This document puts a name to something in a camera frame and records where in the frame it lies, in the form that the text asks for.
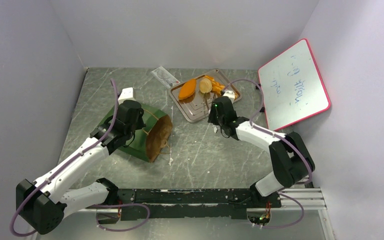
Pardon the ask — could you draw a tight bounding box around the aluminium frame rail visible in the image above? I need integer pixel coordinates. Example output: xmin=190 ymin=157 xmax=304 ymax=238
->
xmin=26 ymin=142 xmax=337 ymax=240

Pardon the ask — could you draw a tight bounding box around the pale round fake bun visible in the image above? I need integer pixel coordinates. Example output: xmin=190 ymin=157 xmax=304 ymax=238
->
xmin=199 ymin=77 xmax=213 ymax=94

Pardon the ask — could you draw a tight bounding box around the smooth orange fake loaf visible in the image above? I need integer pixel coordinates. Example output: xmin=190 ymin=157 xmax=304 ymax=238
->
xmin=178 ymin=78 xmax=197 ymax=100

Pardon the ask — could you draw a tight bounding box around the clear plastic packet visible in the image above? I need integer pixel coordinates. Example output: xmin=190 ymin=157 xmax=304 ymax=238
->
xmin=151 ymin=66 xmax=181 ymax=89

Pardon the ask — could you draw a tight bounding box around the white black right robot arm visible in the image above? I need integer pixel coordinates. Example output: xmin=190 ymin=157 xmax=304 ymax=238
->
xmin=208 ymin=96 xmax=315 ymax=207

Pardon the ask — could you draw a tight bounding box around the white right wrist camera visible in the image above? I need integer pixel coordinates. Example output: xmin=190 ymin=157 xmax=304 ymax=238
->
xmin=223 ymin=90 xmax=236 ymax=103

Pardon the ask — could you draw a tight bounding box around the braided orange fake bread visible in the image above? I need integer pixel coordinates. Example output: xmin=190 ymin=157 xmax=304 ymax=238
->
xmin=204 ymin=75 xmax=225 ymax=96

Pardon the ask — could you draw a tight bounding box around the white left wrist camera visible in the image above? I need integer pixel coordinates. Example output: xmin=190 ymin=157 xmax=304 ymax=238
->
xmin=118 ymin=87 xmax=136 ymax=105

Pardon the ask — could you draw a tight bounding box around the green paper bag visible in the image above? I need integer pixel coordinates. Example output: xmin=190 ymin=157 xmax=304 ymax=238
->
xmin=90 ymin=104 xmax=173 ymax=163

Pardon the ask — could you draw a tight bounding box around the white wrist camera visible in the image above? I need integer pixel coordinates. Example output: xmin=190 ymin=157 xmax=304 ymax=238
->
xmin=118 ymin=87 xmax=136 ymax=105
xmin=223 ymin=90 xmax=236 ymax=103

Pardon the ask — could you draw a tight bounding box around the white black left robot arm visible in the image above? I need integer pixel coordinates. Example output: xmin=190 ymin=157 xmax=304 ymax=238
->
xmin=11 ymin=99 xmax=146 ymax=235

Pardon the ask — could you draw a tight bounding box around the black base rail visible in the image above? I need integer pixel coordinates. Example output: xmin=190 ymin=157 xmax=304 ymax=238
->
xmin=98 ymin=188 xmax=282 ymax=221

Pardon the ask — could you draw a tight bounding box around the metal baking tray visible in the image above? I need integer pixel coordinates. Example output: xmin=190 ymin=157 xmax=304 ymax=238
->
xmin=169 ymin=69 xmax=230 ymax=123

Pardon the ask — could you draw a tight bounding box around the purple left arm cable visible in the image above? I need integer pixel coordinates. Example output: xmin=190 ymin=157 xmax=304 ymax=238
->
xmin=9 ymin=78 xmax=120 ymax=237

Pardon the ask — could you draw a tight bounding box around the pink framed whiteboard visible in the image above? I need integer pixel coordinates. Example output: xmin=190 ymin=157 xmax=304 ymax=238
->
xmin=257 ymin=38 xmax=331 ymax=131

